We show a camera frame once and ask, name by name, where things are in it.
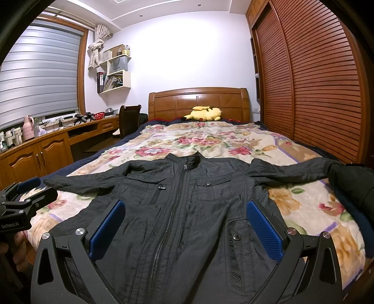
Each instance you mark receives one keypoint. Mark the wooden headboard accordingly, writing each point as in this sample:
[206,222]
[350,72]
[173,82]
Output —
[171,104]

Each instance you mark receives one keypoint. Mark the yellow plush toy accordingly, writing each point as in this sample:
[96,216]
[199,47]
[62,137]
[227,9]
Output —
[203,114]

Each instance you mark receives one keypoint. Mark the dark wooden chair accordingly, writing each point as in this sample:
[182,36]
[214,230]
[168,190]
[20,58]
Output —
[129,121]

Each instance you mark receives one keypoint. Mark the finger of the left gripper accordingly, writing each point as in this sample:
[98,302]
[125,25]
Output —
[40,199]
[26,186]

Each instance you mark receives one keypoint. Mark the wooden louvered wardrobe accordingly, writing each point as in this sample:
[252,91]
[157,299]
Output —
[312,82]

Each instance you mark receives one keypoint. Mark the black jacket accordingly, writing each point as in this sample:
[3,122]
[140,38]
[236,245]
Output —
[185,237]

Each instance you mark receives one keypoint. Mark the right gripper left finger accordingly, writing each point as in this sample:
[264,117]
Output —
[65,270]

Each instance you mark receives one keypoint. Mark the pink bottle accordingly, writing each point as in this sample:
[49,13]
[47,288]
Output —
[28,128]

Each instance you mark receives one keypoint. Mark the navy bed sheet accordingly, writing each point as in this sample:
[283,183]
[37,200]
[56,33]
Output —
[76,165]

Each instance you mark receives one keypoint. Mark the white wall shelf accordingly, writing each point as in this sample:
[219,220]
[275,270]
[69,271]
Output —
[114,72]

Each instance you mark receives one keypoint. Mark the red basket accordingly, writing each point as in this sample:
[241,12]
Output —
[99,115]

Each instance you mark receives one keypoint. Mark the person left hand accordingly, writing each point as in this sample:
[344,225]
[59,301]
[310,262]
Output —
[20,252]

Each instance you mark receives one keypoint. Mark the wooden desk cabinet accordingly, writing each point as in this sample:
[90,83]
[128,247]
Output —
[46,154]

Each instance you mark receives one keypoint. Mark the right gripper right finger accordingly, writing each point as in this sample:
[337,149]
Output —
[307,269]

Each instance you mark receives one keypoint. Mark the dark folded clothes pile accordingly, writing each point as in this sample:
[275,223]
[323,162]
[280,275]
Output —
[353,186]

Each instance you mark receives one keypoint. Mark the tied beige curtain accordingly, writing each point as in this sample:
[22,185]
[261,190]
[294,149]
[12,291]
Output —
[101,34]

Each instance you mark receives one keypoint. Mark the grey window blind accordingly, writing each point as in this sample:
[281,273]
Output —
[39,74]

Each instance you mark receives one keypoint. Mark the floral bed blanket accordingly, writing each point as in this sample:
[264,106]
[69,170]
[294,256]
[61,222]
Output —
[311,207]

